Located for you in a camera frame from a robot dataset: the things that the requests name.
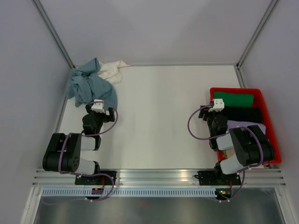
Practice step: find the cream white t-shirt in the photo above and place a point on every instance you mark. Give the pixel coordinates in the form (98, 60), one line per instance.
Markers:
(111, 71)

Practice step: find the light blue cable duct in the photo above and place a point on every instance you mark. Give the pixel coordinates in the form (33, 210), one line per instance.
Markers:
(132, 192)

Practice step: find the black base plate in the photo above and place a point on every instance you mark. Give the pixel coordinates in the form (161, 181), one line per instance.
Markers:
(97, 180)
(210, 178)

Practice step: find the aluminium frame post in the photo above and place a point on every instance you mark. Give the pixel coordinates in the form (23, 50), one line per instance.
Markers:
(47, 21)
(257, 32)

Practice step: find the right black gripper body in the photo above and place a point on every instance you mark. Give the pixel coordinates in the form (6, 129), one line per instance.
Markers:
(208, 116)

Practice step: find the rolled lavender t-shirt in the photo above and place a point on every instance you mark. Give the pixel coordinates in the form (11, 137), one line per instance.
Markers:
(234, 124)

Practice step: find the rolled beige t-shirt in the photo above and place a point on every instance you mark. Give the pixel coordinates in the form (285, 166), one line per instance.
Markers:
(228, 153)

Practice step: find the rolled black t-shirt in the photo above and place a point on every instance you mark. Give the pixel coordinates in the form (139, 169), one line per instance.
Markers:
(245, 114)

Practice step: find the left aluminium frame post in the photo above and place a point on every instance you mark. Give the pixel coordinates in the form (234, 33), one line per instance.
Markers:
(47, 21)

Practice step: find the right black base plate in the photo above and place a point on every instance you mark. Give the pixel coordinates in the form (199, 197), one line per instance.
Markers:
(210, 178)

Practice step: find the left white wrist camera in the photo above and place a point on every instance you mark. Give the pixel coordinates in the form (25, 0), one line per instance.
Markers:
(97, 106)

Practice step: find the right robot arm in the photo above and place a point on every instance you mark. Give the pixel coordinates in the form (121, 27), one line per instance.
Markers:
(239, 130)

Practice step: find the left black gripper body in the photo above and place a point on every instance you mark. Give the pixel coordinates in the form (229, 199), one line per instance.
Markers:
(101, 117)

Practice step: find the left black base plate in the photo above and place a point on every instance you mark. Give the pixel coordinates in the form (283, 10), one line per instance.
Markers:
(97, 180)

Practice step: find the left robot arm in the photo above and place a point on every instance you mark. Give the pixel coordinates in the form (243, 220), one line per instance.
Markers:
(63, 153)

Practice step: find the aluminium front rail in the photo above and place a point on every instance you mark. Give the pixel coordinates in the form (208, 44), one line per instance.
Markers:
(255, 178)

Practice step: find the blue-grey t-shirt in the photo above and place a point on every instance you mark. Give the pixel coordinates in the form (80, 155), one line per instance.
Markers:
(85, 85)

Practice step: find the right aluminium frame post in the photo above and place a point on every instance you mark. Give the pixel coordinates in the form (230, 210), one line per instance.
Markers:
(257, 32)

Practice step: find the rolled green t-shirt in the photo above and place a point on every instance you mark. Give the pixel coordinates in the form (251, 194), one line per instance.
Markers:
(235, 99)

